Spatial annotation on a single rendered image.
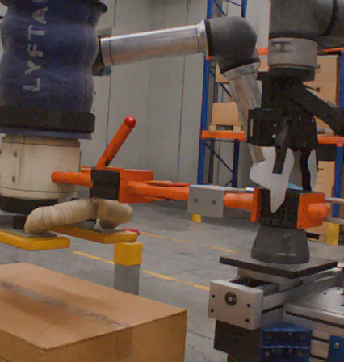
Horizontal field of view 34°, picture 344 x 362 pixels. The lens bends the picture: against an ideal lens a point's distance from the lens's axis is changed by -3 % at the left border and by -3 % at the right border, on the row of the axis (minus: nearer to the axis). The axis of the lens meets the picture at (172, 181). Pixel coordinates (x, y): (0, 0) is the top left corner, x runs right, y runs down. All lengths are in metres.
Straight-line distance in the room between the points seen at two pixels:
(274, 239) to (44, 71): 0.68
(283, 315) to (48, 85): 0.77
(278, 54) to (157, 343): 0.67
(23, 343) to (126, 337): 0.21
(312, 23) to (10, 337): 0.76
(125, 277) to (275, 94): 1.07
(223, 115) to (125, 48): 8.63
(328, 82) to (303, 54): 8.09
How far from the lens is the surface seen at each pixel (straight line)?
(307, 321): 1.40
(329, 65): 8.97
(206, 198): 0.92
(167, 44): 1.46
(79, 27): 1.21
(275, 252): 1.43
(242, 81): 1.58
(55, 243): 1.10
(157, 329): 1.24
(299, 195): 0.82
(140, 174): 1.05
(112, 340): 1.14
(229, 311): 1.37
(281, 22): 0.87
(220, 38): 1.45
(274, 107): 0.88
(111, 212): 1.15
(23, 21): 1.21
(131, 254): 1.81
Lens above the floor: 1.31
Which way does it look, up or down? 3 degrees down
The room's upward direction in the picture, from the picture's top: 3 degrees clockwise
